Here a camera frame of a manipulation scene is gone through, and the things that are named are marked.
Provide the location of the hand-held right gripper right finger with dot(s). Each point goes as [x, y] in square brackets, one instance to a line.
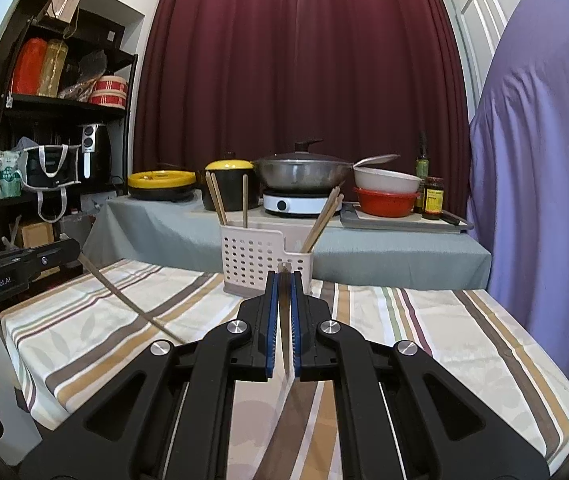
[296, 330]

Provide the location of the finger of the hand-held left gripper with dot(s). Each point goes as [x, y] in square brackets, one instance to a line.
[49, 257]

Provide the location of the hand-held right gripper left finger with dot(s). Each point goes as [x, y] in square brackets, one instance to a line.
[273, 330]

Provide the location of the white perforated utensil holder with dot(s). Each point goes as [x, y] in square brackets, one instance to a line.
[259, 260]

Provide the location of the wooden chopstick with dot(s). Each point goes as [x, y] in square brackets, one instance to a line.
[220, 200]
[245, 200]
[129, 302]
[322, 220]
[332, 217]
[214, 197]

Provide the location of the cardboard box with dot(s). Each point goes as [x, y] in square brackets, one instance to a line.
[37, 235]

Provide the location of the green packet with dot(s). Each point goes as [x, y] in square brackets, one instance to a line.
[10, 175]

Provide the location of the black air fryer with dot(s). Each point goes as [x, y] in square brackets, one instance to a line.
[95, 152]

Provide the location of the grey tablecloth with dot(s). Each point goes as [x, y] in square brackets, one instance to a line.
[389, 255]

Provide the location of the white induction cooker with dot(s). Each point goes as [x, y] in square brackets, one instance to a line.
[289, 202]

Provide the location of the flat black pan yellow lid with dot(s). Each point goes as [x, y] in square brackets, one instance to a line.
[162, 185]

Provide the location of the grey cutting board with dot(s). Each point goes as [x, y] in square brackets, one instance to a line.
[394, 224]

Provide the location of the striped tablecloth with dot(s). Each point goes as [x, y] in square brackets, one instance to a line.
[439, 360]

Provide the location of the black shelf unit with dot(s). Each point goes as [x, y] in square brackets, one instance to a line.
[64, 110]

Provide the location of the black pot yellow lid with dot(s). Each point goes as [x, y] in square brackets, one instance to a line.
[229, 185]

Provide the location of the red colander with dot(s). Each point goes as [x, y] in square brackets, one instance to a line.
[387, 205]

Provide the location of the steel wok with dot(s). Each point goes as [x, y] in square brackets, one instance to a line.
[304, 175]

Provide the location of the glass wok lid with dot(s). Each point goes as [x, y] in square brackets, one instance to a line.
[304, 157]

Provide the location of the red striped round tin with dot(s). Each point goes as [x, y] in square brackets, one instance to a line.
[108, 92]

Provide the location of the white bowl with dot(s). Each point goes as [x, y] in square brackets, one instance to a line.
[387, 180]

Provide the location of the steel ladle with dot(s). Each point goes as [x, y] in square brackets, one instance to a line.
[377, 160]

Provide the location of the clear plastic bag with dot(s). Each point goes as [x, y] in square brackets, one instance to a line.
[87, 72]

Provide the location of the sauce jar yellow label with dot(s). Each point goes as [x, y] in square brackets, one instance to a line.
[433, 200]

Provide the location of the red package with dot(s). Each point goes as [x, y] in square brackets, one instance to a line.
[29, 67]

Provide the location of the green sauce bottle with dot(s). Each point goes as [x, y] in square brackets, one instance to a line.
[422, 175]

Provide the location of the brown paper bag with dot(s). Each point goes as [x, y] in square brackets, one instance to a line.
[62, 10]

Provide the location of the maroon curtain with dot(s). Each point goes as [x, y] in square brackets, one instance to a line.
[289, 60]

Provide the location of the purple cloth cover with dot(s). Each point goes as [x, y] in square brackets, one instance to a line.
[539, 160]

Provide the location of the white door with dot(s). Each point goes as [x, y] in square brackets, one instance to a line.
[479, 10]

